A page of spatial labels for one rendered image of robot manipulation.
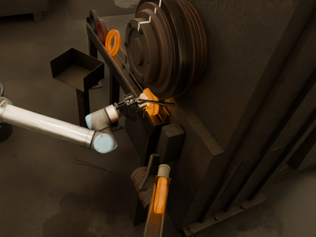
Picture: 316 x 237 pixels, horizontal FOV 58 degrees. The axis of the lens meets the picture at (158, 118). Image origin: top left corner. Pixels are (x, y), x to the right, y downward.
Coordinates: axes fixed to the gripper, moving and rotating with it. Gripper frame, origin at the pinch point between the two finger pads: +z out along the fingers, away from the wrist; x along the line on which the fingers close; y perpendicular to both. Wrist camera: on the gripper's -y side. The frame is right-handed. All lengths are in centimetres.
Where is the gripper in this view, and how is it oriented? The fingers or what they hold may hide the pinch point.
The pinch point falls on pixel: (150, 99)
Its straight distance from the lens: 158.5
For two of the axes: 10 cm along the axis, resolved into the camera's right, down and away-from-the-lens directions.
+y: -1.2, -5.8, -8.0
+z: 9.0, -4.1, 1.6
